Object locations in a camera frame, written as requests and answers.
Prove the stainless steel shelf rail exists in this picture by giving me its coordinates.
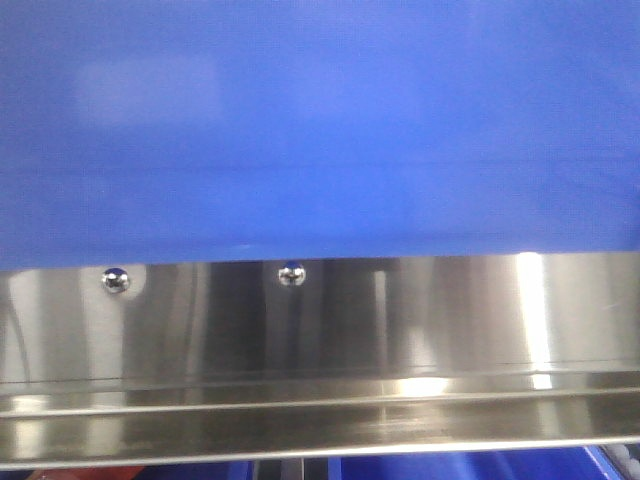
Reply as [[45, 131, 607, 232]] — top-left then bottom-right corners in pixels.
[[1, 252, 639, 469]]

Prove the right round-head rail screw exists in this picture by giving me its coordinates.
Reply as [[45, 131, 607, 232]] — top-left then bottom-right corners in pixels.
[[277, 260, 307, 287]]

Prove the large blue plastic bin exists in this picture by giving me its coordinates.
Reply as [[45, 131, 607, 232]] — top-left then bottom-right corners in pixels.
[[1, 1, 639, 270]]

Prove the left round-head rail screw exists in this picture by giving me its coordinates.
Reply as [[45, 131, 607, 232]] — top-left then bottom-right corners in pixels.
[[101, 267, 131, 294]]

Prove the round-head rail screw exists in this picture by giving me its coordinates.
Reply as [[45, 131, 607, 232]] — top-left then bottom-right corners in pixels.
[[101, 267, 131, 294], [277, 260, 307, 287]]

